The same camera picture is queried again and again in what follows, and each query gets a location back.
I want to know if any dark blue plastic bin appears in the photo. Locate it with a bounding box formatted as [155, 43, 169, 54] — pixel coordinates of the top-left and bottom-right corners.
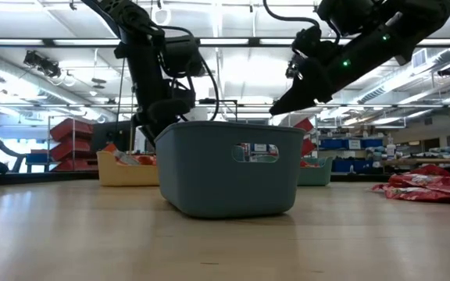
[154, 120, 306, 219]

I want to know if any white hanging ring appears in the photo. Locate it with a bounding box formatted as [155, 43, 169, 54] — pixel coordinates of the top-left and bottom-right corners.
[151, 5, 173, 28]

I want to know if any wrist camera black cable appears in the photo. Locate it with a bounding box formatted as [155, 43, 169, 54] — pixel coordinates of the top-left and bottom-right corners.
[154, 25, 220, 122]
[262, 0, 341, 44]

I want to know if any green plastic bin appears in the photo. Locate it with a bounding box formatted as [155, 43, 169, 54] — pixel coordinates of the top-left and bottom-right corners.
[297, 156, 334, 187]

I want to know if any wooden workbench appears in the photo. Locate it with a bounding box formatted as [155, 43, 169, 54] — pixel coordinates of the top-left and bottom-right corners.
[380, 157, 450, 165]

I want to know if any white bottle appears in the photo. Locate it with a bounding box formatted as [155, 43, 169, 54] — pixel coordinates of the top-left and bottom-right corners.
[385, 136, 398, 162]

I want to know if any red storage bin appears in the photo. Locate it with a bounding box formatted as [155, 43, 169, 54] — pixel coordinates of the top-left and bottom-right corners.
[49, 138, 92, 162]
[51, 158, 76, 173]
[302, 138, 316, 158]
[49, 118, 95, 142]

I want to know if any blue white box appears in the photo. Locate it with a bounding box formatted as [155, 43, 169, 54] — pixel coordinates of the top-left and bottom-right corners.
[249, 142, 272, 154]

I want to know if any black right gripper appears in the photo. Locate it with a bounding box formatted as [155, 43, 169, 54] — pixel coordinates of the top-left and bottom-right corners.
[270, 52, 353, 117]

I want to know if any right wrist camera black cable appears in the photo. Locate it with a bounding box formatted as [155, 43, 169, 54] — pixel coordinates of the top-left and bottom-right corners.
[262, 0, 341, 44]

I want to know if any left wrist camera black cable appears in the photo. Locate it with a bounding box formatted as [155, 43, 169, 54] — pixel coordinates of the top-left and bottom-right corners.
[154, 25, 220, 122]

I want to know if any black ceiling projector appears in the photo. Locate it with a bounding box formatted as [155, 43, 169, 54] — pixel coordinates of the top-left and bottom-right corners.
[23, 49, 63, 80]

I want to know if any yellow plastic bin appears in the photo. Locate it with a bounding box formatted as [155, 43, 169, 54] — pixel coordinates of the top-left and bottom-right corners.
[96, 150, 161, 187]

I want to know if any black flat screen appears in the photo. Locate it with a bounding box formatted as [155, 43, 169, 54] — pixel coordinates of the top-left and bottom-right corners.
[90, 120, 136, 154]

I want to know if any shelf with blue bins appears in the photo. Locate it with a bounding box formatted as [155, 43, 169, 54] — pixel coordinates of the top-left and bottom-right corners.
[318, 136, 385, 173]

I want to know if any white air vent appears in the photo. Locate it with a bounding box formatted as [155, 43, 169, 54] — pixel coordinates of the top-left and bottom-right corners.
[411, 48, 429, 69]

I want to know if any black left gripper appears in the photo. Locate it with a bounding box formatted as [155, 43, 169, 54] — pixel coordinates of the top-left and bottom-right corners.
[133, 100, 195, 148]

